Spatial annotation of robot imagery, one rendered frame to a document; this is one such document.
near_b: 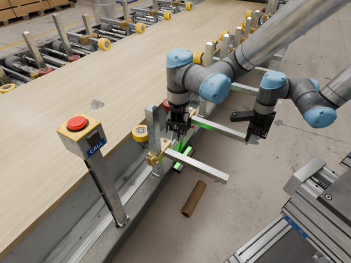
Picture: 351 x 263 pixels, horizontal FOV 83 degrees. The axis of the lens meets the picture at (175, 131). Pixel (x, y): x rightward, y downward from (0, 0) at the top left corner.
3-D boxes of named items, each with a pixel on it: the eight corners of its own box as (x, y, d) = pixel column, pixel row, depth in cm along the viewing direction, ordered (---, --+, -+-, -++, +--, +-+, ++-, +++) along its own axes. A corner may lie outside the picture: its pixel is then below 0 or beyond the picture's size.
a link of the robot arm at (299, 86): (318, 109, 70) (287, 109, 70) (304, 92, 78) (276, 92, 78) (330, 90, 64) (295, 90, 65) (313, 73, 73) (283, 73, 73)
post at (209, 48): (205, 117, 129) (215, 40, 95) (202, 120, 127) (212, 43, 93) (200, 116, 130) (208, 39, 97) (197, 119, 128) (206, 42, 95)
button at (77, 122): (92, 124, 45) (90, 119, 44) (78, 135, 42) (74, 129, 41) (80, 119, 46) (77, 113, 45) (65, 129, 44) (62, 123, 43)
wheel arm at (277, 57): (281, 59, 135) (283, 54, 132) (280, 61, 132) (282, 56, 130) (212, 45, 153) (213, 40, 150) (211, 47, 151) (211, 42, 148)
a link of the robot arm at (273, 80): (293, 80, 66) (267, 80, 66) (281, 106, 74) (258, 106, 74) (284, 69, 72) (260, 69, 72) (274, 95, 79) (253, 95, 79)
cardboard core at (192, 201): (207, 183, 163) (190, 214, 144) (206, 188, 168) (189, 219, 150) (198, 178, 166) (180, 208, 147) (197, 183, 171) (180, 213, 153)
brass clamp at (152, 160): (173, 148, 93) (172, 141, 89) (156, 169, 85) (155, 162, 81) (161, 143, 95) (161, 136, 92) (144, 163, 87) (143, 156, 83)
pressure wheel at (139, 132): (150, 139, 99) (148, 122, 91) (153, 151, 94) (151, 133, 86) (133, 143, 98) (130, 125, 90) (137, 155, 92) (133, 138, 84)
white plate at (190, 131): (195, 132, 117) (196, 119, 110) (172, 163, 101) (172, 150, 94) (194, 131, 117) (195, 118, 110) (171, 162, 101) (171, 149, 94)
